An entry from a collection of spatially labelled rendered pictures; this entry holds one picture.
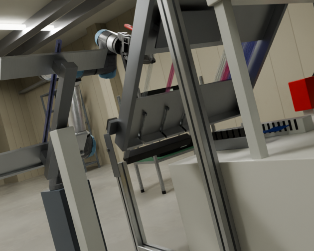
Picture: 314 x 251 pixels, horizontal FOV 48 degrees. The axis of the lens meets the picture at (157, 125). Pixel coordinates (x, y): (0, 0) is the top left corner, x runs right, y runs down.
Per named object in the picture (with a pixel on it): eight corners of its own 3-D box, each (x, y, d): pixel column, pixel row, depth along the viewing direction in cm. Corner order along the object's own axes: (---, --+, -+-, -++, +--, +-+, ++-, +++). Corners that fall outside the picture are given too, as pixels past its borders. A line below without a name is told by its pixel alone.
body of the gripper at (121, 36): (129, 39, 124) (112, 32, 132) (129, 62, 128) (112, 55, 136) (147, 37, 128) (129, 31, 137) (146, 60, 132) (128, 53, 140)
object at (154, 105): (123, 144, 136) (119, 139, 138) (236, 111, 173) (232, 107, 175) (130, 103, 125) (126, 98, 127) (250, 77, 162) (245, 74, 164)
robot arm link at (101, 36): (109, 48, 152) (109, 27, 148) (122, 53, 144) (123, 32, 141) (92, 49, 147) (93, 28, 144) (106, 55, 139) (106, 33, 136)
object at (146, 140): (126, 150, 135) (117, 139, 139) (239, 116, 172) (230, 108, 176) (127, 148, 134) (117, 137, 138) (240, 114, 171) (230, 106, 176)
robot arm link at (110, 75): (87, 76, 148) (87, 50, 144) (109, 73, 155) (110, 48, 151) (97, 81, 143) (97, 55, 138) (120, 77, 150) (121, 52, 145)
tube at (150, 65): (137, 129, 139) (135, 128, 140) (140, 129, 140) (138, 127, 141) (162, 3, 110) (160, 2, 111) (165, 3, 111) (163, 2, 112)
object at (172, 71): (159, 123, 146) (157, 121, 147) (161, 123, 146) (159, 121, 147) (188, 3, 116) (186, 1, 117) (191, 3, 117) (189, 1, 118)
